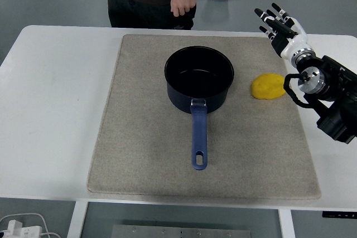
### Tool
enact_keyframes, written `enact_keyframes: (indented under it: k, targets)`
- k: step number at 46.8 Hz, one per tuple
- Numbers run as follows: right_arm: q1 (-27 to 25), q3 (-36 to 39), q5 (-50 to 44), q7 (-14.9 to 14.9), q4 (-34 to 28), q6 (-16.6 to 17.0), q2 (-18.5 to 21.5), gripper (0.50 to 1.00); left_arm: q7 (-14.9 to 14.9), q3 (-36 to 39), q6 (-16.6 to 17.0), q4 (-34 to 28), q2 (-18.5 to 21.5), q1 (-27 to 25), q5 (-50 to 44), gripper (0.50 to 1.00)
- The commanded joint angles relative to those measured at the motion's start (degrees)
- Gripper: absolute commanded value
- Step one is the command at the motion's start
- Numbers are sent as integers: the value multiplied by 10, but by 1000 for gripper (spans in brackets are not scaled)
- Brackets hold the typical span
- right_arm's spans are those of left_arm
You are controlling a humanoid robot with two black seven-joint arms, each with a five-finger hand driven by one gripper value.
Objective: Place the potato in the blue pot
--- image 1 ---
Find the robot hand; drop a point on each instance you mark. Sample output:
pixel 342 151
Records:
pixel 295 41

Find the yellow potato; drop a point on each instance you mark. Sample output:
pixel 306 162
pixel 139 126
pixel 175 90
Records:
pixel 267 87

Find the beige fabric mat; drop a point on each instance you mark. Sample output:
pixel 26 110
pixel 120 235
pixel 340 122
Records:
pixel 156 148

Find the black table control panel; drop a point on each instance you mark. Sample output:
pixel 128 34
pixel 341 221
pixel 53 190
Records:
pixel 338 214

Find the white table leg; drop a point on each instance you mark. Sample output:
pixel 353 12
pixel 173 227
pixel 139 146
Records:
pixel 76 221
pixel 286 224

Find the grey metal plate with screws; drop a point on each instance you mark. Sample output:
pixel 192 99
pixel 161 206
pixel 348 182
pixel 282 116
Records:
pixel 181 232

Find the white power strip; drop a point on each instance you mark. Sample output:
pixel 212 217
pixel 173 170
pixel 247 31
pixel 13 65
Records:
pixel 29 232

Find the white power adapter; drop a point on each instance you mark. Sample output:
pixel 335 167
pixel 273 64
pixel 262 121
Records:
pixel 14 226

